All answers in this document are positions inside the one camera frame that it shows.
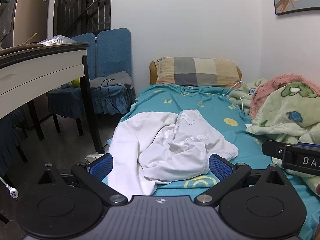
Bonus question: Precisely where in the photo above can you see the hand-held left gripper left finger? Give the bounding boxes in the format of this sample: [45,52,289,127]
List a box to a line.
[37,153,128,207]

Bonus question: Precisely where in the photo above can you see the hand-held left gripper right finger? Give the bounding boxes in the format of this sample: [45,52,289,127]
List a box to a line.
[194,154,288,208]

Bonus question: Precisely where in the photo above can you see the white t-shirt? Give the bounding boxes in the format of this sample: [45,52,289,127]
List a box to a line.
[108,109,239,196]

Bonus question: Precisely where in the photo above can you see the white power strip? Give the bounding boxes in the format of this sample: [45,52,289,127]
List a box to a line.
[85,154,107,163]

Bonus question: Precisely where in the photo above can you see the green plush cartoon blanket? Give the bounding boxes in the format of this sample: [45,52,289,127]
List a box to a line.
[229,78,320,197]

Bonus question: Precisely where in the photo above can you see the teal printed bed sheet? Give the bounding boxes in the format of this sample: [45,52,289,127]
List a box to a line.
[101,84,320,240]

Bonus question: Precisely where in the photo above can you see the pink fluffy blanket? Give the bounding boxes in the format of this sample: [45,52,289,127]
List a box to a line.
[249,74,320,119]

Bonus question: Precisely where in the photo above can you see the grey cloth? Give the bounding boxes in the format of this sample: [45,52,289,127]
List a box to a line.
[61,71,134,90]

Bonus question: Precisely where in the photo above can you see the plaid pillow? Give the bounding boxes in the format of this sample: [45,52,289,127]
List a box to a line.
[149,57,242,88]

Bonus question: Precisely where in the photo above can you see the blue covered chair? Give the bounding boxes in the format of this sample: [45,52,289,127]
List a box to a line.
[46,32,97,135]
[87,28,137,115]

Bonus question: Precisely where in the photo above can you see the white table with black legs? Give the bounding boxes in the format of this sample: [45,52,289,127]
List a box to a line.
[0,42,104,154]

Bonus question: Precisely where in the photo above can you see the clear plastic bag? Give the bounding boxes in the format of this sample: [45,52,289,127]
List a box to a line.
[37,35,78,47]

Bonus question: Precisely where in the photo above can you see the wooden chopsticks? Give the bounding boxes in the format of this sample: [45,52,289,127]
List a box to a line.
[20,32,37,45]

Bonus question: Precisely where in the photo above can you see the dark window with grille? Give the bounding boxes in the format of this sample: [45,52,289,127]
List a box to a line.
[54,0,112,37]

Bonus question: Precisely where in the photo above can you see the gold refrigerator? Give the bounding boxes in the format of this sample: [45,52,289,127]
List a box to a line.
[11,0,50,48]

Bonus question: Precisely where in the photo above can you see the white charging cable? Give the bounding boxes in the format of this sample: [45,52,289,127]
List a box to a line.
[216,81,255,110]

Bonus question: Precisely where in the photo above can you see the black cable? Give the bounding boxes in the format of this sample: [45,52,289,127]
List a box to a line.
[100,78,121,113]

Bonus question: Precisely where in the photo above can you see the white plug with cord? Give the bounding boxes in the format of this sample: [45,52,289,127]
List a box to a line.
[0,176,18,199]

